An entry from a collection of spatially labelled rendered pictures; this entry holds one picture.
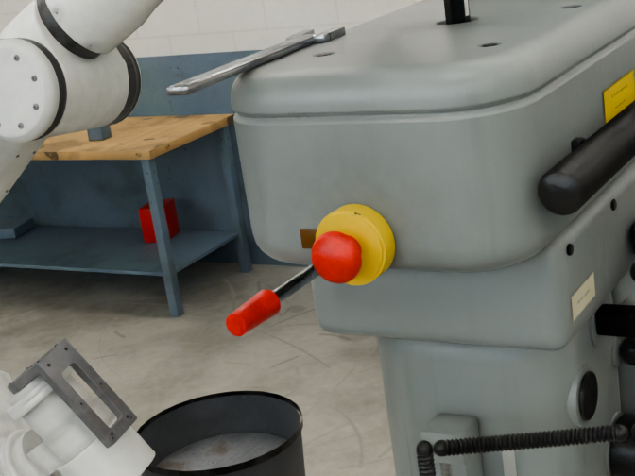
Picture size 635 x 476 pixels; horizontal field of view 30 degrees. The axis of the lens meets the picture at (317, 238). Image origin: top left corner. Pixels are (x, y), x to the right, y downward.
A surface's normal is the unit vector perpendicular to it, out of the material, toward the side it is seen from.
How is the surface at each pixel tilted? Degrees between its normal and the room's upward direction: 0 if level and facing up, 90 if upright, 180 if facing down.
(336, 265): 92
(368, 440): 0
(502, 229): 90
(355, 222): 90
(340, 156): 90
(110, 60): 60
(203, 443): 0
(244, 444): 0
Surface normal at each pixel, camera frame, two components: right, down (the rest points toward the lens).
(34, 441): 0.73, -0.58
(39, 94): -0.40, 0.19
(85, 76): 0.90, -0.09
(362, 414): -0.15, -0.94
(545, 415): 0.16, 0.27
